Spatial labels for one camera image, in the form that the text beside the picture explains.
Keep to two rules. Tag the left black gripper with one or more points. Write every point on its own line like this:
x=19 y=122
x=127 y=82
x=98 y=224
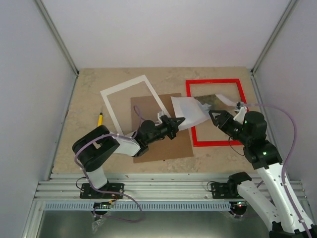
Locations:
x=172 y=125

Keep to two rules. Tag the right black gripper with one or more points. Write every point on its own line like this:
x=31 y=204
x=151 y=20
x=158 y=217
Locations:
x=221 y=118

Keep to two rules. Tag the white passe-partout mat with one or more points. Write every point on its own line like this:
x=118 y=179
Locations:
x=124 y=85

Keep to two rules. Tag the landscape photo with white mat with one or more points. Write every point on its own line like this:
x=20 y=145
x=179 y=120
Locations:
x=195 y=110

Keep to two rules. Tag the red wooden picture frame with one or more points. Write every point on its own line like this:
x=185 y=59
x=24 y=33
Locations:
x=196 y=142

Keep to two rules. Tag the brown frame backing board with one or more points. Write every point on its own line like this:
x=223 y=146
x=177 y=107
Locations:
x=180 y=147

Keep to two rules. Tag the yellow handled screwdriver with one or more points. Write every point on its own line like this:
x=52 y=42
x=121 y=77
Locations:
x=100 y=119

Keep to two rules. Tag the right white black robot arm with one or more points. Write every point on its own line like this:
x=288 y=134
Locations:
x=283 y=215

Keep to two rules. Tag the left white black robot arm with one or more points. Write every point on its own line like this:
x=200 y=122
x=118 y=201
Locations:
x=92 y=150

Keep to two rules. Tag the clear plastic bag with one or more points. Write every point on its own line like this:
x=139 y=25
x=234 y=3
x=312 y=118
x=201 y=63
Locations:
x=98 y=221

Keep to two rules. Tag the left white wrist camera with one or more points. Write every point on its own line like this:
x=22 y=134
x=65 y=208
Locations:
x=159 y=115

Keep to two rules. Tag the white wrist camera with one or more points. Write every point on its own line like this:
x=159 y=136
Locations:
x=159 y=115
x=241 y=110

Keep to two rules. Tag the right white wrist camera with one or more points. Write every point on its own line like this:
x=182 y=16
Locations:
x=241 y=110

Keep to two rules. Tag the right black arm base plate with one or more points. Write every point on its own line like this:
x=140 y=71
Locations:
x=223 y=190

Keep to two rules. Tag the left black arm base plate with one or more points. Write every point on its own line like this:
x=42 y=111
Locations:
x=87 y=192

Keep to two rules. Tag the right aluminium corner post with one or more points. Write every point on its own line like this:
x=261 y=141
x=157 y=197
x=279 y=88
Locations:
x=275 y=33

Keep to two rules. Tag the aluminium corner post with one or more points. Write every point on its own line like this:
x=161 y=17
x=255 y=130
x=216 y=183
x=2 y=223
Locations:
x=54 y=31
x=275 y=33

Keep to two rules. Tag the light blue cable duct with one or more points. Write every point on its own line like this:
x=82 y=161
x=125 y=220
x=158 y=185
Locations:
x=144 y=206

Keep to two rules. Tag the left aluminium corner post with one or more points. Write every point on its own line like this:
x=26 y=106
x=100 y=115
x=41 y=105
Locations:
x=54 y=31

